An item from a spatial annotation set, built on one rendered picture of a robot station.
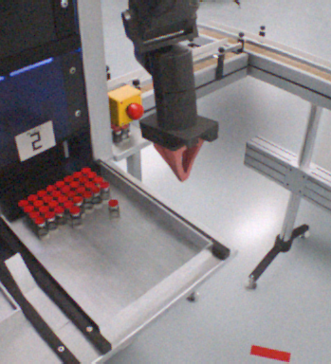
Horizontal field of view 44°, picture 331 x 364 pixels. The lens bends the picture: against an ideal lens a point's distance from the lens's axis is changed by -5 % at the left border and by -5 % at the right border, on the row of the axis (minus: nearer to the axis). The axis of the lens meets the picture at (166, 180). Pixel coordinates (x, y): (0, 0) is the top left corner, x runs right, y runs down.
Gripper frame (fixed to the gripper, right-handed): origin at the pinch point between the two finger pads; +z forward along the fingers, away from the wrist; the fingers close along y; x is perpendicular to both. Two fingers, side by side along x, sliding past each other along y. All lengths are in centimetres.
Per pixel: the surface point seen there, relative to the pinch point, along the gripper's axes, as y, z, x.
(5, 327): 11.2, 17.3, 32.2
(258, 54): 45, 11, -83
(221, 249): -1.5, 19.2, -6.3
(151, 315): -1.7, 21.0, 11.8
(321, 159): 46, 83, -142
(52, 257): 20.1, 17.6, 17.0
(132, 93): 35.3, 1.0, -18.9
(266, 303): 24, 107, -62
